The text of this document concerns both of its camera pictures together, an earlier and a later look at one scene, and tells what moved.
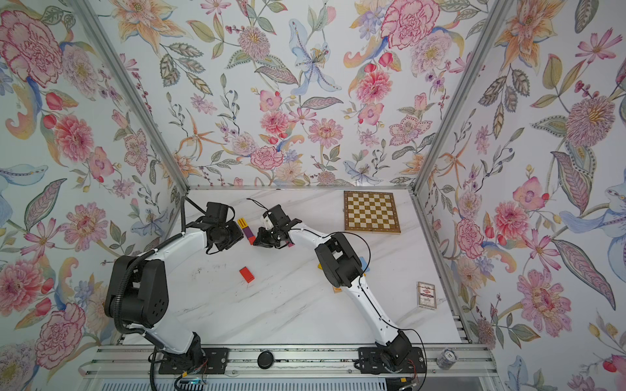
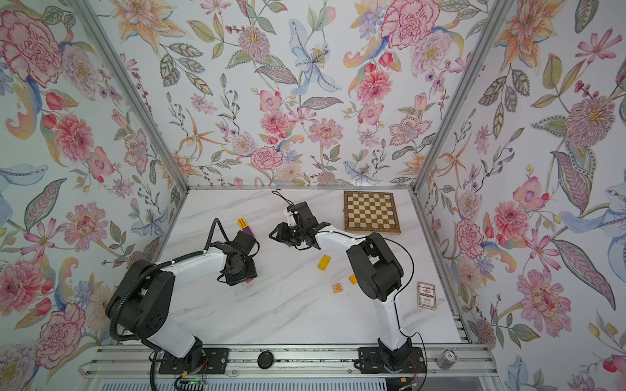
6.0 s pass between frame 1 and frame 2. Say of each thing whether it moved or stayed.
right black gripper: moved
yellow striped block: stayed
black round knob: stayed
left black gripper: moved
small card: stayed
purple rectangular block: stayed
